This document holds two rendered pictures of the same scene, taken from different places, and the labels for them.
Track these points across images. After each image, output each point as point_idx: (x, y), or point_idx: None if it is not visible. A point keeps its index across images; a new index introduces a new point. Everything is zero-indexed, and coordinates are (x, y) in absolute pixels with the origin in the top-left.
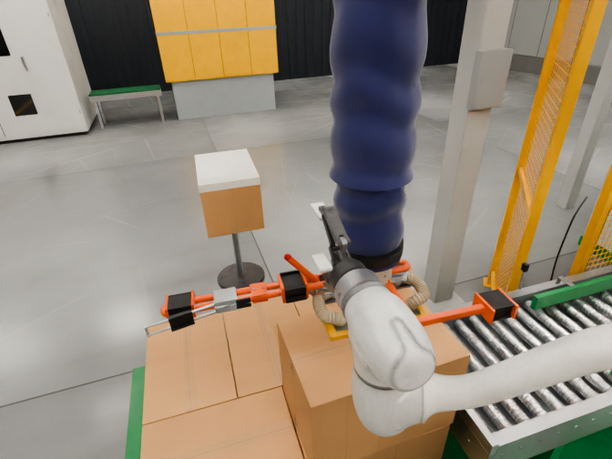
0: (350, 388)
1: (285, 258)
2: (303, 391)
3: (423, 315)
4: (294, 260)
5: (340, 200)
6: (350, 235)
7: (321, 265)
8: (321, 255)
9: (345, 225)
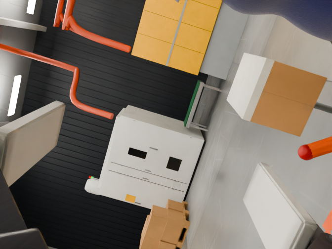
0: None
1: (304, 158)
2: None
3: None
4: (322, 145)
5: (231, 0)
6: (330, 7)
7: (270, 232)
8: (259, 178)
9: (300, 8)
